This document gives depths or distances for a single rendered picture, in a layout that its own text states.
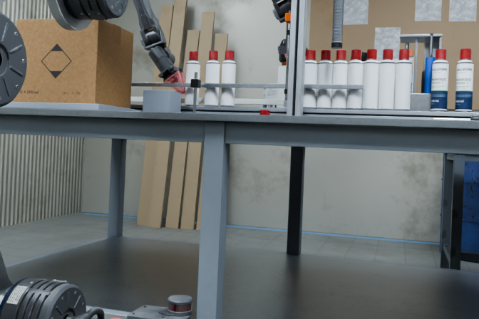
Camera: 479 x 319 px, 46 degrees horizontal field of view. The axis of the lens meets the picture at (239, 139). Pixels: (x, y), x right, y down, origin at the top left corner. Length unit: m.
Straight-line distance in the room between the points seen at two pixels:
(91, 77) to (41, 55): 0.19
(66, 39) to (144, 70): 3.74
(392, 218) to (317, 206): 0.65
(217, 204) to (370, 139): 0.46
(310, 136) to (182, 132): 0.38
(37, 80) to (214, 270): 0.83
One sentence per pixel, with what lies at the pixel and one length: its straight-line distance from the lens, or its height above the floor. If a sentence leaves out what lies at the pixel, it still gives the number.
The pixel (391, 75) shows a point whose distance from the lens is 1.92.
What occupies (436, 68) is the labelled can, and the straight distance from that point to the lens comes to 1.93.
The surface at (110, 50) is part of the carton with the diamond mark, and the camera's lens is 1.88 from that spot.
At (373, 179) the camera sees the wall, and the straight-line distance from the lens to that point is 4.99.
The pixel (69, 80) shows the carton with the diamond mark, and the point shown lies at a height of 0.93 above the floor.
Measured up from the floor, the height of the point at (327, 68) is 1.02.
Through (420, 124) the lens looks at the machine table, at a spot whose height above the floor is 0.82.
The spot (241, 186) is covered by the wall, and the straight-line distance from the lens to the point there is 5.19.
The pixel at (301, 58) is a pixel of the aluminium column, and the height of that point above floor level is 1.03.
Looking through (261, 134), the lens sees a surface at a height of 0.78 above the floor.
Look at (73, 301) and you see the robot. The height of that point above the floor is 0.38.
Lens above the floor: 0.75
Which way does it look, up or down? level
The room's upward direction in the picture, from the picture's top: 3 degrees clockwise
